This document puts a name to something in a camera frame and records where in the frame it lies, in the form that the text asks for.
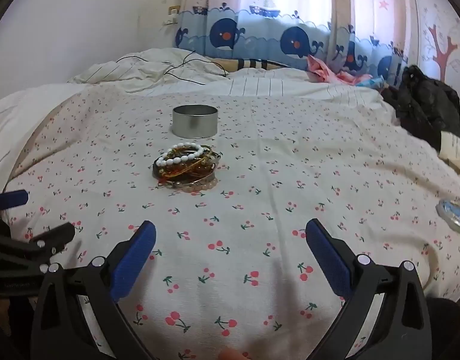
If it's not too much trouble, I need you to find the white bead bracelet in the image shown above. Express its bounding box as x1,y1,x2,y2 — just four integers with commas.
156,140,205,168

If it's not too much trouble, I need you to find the person's left hand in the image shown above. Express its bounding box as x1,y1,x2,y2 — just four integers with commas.
218,348,248,360

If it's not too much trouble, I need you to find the round tin lid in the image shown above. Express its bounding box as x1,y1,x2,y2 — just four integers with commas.
436,199,460,233

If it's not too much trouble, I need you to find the round silver metal tin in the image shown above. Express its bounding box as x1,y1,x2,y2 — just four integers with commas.
171,104,218,139

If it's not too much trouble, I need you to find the white paper booklet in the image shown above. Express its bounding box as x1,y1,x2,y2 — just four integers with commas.
438,132,460,173

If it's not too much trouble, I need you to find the cherry print bed sheet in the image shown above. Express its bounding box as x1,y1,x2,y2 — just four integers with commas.
6,88,460,359

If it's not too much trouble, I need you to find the white striped duvet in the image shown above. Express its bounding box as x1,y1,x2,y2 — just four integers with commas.
0,47,389,181

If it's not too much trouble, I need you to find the black jacket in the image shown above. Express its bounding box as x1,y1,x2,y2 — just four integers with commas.
381,65,460,151

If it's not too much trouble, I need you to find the striped beige pillow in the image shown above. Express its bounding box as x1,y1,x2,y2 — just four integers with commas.
211,58,287,72

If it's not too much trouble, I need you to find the pink crumpled cloth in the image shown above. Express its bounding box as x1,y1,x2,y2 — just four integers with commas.
307,55,372,86

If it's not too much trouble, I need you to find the white tree decal wardrobe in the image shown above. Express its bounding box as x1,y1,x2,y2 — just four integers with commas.
415,0,460,90

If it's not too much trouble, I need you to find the blue whale print curtain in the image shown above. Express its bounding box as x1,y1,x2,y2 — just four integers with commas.
175,0,410,85

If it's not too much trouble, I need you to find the black charging cable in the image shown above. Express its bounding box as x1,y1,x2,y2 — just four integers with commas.
115,49,229,86

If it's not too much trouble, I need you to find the white wall socket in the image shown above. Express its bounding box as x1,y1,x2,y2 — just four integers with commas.
163,5,180,25

